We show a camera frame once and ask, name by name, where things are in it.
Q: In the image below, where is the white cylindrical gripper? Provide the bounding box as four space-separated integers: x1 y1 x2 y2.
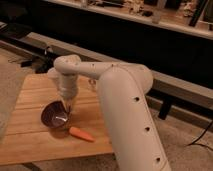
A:
59 75 78 114

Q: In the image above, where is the orange carrot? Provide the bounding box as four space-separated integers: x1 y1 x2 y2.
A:
69 127 95 142

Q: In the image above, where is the black floor cable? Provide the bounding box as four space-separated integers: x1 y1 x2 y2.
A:
187 119 213 147

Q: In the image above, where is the white paper cup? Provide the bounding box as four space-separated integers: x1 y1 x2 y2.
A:
47 67 59 88

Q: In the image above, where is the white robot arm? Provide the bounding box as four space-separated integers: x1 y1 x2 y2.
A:
54 55 171 171

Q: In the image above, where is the dark purple ceramic bowl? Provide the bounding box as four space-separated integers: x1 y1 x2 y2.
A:
41 101 71 129

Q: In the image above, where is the long wooden shelf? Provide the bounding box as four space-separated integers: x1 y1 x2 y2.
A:
46 0 213 40

